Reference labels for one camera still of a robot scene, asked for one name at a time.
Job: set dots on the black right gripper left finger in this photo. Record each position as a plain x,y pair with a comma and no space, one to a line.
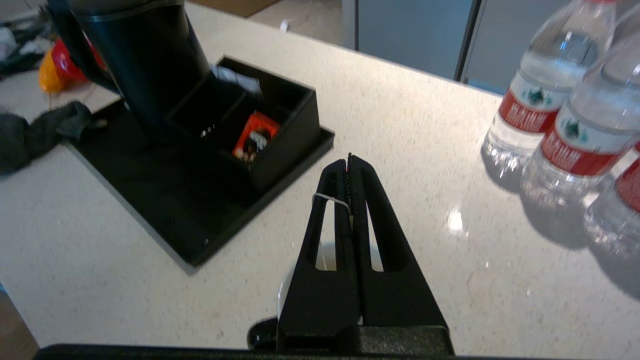
325,300

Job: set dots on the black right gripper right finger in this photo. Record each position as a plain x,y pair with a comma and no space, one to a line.
400,305

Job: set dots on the black electric kettle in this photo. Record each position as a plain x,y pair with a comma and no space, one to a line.
150,60

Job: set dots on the black compartment organizer box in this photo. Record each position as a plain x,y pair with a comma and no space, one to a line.
290,135

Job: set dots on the black rectangular tray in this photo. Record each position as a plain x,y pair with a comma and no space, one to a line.
175,210

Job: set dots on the red sachet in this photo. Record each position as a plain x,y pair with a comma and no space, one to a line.
257,135

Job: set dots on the white sachet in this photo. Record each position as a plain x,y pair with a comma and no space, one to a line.
237,80

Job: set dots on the clear water bottle red cap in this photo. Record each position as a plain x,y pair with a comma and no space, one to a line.
545,100
590,135
620,210

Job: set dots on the dark grey cloth sleeve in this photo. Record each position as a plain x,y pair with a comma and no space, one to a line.
30,135

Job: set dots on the red round toy fruit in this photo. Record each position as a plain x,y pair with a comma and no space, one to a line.
67,62

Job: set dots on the orange toy fruit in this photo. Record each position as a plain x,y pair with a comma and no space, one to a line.
47,75

